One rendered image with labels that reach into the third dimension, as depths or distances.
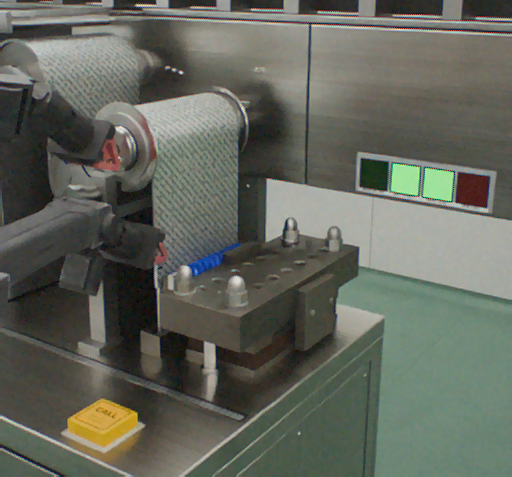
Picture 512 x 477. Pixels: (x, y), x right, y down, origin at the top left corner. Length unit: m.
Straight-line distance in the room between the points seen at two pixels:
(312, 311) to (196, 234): 0.25
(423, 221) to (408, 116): 2.65
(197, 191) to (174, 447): 0.46
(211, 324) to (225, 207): 0.30
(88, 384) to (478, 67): 0.80
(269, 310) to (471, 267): 2.79
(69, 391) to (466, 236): 2.91
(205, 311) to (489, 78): 0.58
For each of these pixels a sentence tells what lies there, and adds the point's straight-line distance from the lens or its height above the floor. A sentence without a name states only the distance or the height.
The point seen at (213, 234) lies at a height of 1.07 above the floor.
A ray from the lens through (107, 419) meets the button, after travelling 1.16.
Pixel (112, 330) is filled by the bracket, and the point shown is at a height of 0.93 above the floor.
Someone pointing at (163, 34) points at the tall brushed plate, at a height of 1.40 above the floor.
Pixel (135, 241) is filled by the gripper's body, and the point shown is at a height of 1.13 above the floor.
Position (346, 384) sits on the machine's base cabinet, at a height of 0.82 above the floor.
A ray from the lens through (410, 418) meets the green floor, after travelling 3.00.
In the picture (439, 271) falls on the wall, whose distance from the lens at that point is 4.07.
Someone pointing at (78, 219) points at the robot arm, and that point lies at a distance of 1.05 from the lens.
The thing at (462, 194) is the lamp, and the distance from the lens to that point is 1.37.
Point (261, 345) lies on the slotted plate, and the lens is 1.30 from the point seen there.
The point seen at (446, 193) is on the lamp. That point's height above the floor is 1.17.
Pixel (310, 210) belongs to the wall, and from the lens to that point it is 4.30.
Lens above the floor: 1.52
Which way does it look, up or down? 17 degrees down
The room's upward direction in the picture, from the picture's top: 1 degrees clockwise
